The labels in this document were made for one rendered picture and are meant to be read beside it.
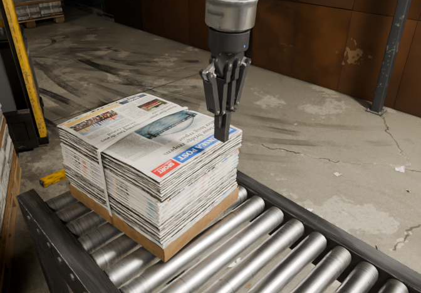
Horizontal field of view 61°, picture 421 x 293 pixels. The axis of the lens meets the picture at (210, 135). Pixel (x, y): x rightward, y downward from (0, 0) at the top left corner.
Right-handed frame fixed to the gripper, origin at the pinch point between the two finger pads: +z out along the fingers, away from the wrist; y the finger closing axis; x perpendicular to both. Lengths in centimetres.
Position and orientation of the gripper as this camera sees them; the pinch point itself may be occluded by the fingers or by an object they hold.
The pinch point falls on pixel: (222, 124)
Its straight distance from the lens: 75.0
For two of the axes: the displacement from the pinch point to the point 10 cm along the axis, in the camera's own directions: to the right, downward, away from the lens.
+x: 7.4, 3.8, -5.6
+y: -6.7, 3.5, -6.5
